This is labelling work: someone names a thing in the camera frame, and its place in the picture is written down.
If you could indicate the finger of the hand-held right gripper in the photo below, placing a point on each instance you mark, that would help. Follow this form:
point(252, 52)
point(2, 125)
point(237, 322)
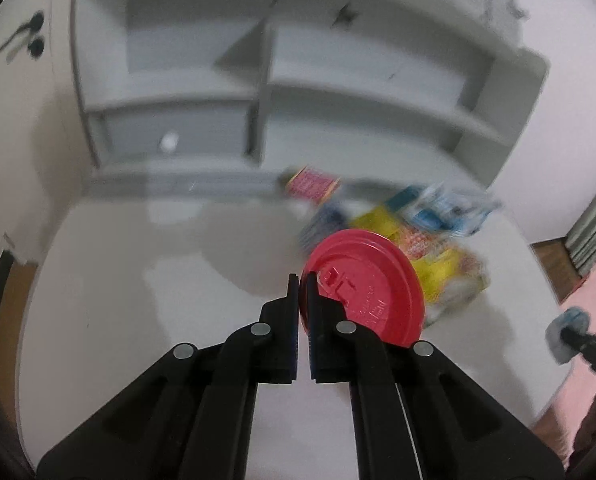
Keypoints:
point(590, 347)

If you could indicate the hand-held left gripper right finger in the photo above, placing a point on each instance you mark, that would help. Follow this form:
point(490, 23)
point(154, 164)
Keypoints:
point(314, 340)

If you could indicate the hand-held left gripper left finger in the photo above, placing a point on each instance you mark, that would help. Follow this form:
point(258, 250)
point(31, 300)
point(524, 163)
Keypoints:
point(293, 332)

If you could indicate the light blue wrapper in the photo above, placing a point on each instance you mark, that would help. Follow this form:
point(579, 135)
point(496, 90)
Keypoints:
point(563, 330)

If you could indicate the red plastic cup lid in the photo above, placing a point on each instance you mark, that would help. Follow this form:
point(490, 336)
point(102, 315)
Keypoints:
point(373, 275)

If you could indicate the red snack packet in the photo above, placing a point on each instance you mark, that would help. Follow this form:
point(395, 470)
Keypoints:
point(310, 185)

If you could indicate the blue white snack packet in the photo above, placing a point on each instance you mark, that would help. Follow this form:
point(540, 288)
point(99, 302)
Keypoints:
point(445, 212)

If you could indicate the dark blue snack packet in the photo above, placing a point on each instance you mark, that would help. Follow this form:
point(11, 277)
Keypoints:
point(328, 220)

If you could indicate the yellow snack packet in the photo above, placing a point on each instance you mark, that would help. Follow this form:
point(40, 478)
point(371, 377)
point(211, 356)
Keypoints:
point(445, 270)

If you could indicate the white shelf unit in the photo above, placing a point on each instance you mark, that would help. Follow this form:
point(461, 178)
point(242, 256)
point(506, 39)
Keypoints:
point(353, 60)

